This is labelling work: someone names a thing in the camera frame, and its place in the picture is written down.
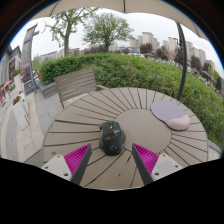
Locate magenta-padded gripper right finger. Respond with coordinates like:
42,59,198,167
131,142,184,186

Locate beige patio umbrella with pole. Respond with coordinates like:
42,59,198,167
31,0,209,102

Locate black computer mouse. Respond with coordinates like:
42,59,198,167
98,121,127,156

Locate white flower planter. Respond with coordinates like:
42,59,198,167
11,95,30,130
12,69,24,94

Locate brown slatted patio chair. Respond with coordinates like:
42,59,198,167
53,68,108,109

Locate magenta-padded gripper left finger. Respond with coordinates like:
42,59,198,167
41,143,93,186

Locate tall grey sign pillar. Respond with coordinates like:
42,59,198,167
20,23,40,96

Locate purple mouse pad with wrist rest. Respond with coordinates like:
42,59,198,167
150,99,192,132

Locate thin-crowned tree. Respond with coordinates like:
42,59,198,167
44,8,99,57

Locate green hedge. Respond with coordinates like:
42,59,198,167
38,52,224,148

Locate dense round-crowned tree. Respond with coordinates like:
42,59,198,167
82,12,134,53

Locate distant apartment buildings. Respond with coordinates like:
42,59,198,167
128,31,216,71

